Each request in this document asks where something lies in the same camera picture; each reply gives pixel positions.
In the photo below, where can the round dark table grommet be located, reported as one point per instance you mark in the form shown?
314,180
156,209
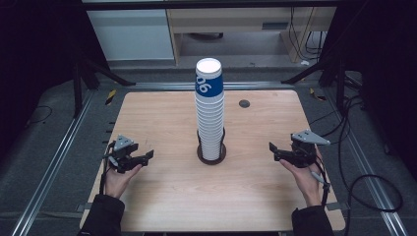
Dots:
244,104

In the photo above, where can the person's left hand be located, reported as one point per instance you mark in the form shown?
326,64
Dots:
116,183

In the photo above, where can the aluminium floor rail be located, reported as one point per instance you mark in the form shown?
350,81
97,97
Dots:
49,170
164,86
370,183

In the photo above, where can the person's right hand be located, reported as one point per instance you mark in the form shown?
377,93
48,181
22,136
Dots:
308,183

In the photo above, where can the grey table bracket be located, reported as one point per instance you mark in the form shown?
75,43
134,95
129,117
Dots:
86,207
339,206

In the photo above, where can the dark round cup holder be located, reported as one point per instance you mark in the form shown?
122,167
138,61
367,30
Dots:
205,160

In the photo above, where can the white cabinet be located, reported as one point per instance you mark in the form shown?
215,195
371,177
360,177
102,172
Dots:
131,36

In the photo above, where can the stack of blue paper cups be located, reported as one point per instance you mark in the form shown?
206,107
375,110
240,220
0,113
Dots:
209,114

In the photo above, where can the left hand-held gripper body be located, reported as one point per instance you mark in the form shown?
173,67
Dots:
123,142

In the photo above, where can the yellow black tape strip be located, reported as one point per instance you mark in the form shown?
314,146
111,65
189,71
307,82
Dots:
110,97
317,95

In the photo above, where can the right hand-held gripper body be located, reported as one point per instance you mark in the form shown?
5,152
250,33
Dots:
305,154

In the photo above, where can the black metal stand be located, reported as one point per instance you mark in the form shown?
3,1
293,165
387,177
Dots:
77,91
341,85

